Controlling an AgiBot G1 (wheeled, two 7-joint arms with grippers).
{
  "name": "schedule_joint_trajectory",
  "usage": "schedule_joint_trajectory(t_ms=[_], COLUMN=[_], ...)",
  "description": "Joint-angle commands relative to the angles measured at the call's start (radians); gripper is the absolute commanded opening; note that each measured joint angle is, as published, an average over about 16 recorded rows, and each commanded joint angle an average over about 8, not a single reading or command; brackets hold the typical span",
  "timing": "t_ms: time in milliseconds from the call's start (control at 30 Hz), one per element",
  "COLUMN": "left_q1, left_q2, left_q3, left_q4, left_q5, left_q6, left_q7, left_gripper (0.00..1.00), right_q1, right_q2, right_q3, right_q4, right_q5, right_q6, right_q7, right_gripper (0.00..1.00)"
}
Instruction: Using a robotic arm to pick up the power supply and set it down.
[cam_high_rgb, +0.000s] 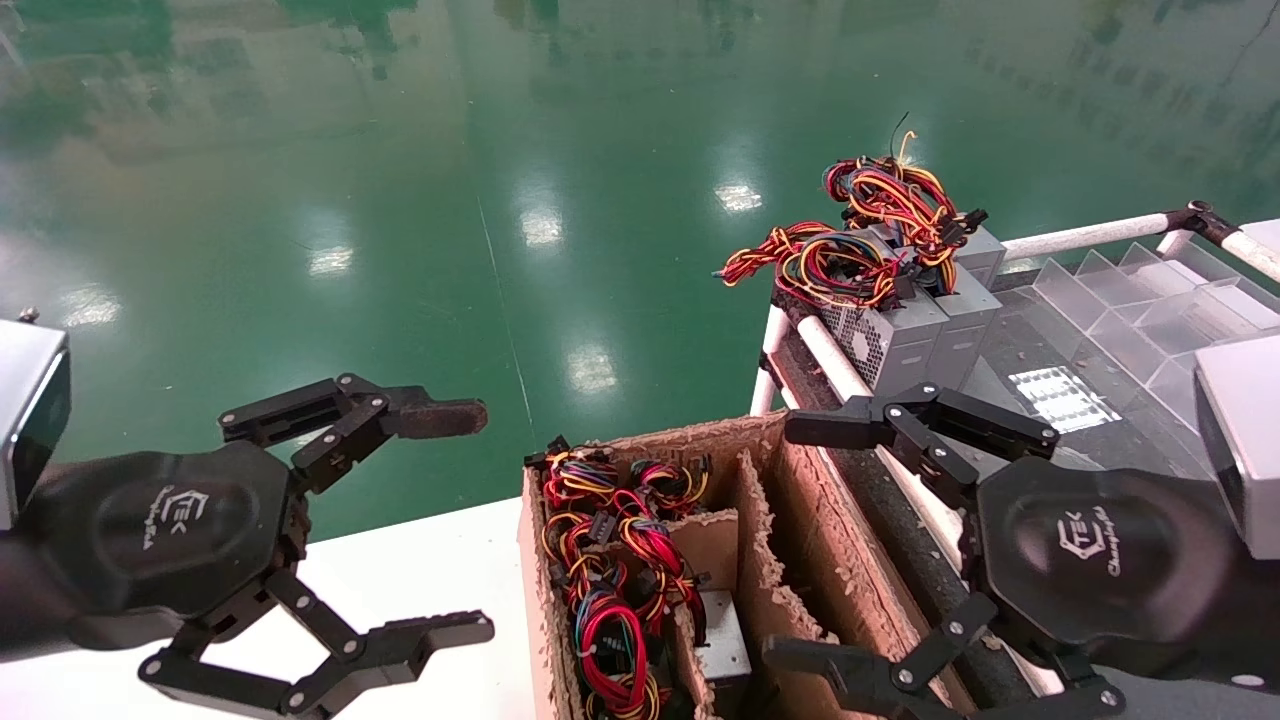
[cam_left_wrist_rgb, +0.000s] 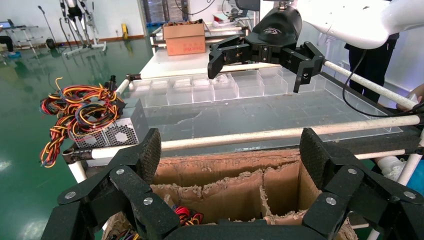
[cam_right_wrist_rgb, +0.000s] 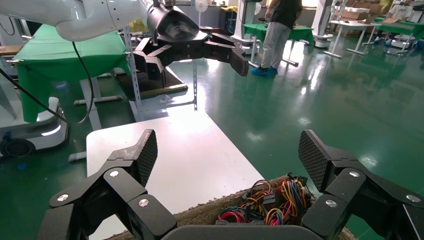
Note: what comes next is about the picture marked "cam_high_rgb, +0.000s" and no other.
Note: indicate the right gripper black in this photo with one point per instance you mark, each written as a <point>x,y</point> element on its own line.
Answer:
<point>1100,560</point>

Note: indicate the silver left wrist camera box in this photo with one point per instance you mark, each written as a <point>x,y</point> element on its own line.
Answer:
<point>30,400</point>

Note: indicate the corrugated cardboard box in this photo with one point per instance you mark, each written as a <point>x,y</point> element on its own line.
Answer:
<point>850,560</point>

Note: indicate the black pipe connector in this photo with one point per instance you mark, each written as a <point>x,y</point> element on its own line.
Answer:
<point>1200,218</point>

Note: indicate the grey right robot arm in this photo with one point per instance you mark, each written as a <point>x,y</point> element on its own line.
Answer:
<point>1200,702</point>

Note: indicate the short white frame leg pipe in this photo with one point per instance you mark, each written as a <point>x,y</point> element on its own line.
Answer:
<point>773,345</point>

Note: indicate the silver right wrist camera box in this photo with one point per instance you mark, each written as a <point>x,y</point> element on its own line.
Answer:
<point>1245,440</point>

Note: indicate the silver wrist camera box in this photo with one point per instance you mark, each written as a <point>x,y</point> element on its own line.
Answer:
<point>30,400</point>
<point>1245,440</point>

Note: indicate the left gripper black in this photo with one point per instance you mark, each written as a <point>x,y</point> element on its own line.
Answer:
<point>170,530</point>

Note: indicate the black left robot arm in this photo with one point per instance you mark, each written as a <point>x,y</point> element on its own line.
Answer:
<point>18,600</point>

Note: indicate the clear acrylic divider organizer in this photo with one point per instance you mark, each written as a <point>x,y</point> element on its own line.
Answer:
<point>1130,310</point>

